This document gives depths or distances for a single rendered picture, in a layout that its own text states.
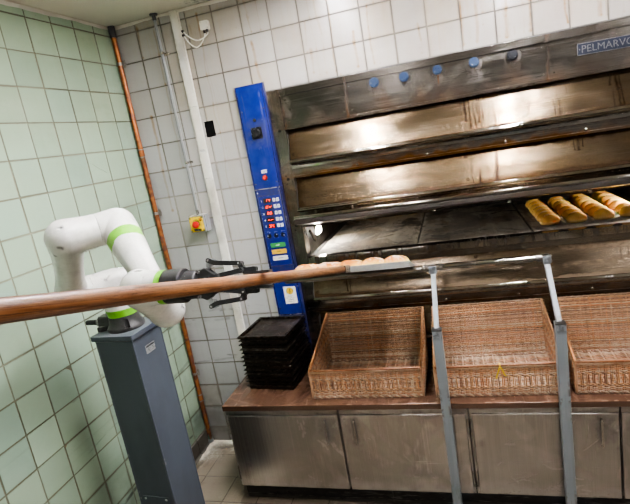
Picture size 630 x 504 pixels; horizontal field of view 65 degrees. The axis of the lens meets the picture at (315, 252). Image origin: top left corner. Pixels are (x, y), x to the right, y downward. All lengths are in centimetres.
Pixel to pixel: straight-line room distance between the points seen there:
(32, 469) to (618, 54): 305
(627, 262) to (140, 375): 228
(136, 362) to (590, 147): 223
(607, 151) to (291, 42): 161
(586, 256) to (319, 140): 146
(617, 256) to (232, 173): 202
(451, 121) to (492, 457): 158
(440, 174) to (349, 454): 146
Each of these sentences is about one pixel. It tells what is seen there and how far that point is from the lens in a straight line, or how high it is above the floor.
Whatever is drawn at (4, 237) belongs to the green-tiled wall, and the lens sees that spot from 234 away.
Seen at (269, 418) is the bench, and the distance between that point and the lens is 264.
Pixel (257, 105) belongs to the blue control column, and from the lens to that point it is 276.
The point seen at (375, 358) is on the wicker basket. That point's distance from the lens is 283.
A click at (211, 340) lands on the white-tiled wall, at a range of 323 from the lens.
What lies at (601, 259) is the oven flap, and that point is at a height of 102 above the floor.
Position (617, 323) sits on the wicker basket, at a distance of 284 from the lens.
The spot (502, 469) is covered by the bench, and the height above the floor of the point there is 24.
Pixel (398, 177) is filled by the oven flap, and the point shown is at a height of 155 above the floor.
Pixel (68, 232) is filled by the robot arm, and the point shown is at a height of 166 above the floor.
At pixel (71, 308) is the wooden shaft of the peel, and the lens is 70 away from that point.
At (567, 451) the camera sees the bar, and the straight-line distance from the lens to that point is 249.
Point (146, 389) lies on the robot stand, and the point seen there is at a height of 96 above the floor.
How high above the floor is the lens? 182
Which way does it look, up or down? 13 degrees down
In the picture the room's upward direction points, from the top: 10 degrees counter-clockwise
